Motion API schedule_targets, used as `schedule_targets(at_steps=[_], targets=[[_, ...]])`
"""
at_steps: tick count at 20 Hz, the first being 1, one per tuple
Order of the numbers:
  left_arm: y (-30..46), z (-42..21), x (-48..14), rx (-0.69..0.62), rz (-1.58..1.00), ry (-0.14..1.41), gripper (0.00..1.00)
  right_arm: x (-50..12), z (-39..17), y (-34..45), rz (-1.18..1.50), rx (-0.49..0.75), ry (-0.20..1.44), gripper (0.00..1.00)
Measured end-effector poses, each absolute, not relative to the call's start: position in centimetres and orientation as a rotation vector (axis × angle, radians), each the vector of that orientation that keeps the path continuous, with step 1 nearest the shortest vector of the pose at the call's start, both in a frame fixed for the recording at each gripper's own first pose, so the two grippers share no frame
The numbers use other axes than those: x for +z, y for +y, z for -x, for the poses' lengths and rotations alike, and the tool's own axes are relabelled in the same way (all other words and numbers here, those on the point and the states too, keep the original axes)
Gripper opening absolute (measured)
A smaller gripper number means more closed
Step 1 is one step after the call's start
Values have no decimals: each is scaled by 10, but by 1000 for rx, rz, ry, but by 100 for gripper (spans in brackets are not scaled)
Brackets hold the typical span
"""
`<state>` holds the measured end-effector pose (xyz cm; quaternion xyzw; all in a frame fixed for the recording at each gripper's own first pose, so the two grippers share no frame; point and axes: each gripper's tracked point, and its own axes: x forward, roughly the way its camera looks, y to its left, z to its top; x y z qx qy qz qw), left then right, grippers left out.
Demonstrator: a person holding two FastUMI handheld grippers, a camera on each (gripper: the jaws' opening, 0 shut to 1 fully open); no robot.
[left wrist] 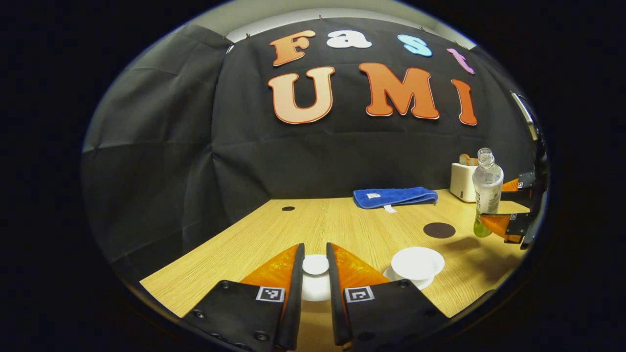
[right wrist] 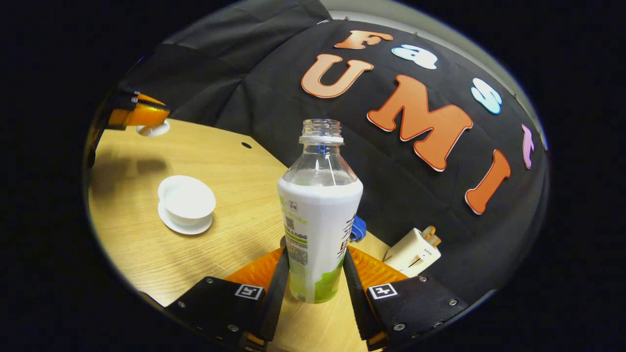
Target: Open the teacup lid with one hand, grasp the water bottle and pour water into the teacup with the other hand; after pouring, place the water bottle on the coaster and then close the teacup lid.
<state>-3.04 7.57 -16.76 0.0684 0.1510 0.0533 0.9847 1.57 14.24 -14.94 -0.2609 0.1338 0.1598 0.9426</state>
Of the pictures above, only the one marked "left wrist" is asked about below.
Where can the clear water bottle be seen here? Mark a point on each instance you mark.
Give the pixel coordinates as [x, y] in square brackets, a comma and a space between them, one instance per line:
[487, 186]

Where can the white saucer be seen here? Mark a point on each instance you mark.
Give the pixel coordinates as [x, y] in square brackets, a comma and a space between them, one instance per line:
[415, 285]

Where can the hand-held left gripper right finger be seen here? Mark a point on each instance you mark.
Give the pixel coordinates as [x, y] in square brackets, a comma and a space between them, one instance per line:
[335, 303]

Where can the white teacup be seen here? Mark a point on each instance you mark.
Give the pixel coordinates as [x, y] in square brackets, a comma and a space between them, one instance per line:
[418, 261]

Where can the dark round coaster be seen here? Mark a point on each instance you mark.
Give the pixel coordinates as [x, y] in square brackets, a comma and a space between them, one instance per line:
[439, 230]

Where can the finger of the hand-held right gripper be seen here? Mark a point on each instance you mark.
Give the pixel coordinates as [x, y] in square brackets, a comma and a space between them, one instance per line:
[499, 224]
[525, 181]

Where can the blue towel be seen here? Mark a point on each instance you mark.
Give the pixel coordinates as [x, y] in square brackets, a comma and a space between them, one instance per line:
[396, 196]

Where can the tan rounded item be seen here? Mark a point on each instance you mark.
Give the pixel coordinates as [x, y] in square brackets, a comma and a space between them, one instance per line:
[467, 159]

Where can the white ceramic holder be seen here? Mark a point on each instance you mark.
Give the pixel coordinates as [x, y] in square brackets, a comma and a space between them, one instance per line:
[461, 183]

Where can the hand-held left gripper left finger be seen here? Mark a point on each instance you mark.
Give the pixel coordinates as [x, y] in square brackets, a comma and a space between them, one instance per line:
[296, 303]

